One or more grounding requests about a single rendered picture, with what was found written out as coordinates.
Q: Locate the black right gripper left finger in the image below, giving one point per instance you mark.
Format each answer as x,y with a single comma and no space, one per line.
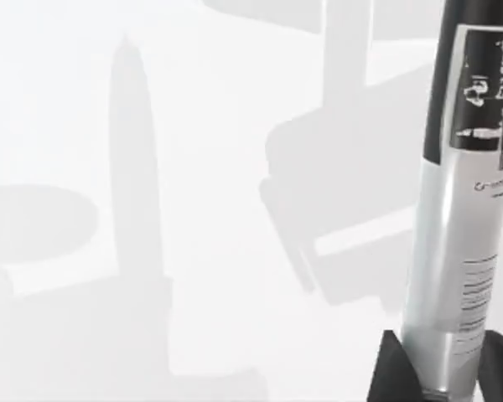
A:
392,372

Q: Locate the black and silver tube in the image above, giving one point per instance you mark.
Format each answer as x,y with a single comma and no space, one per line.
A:
444,234

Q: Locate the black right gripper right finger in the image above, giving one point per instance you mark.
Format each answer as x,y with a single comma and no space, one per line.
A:
501,368

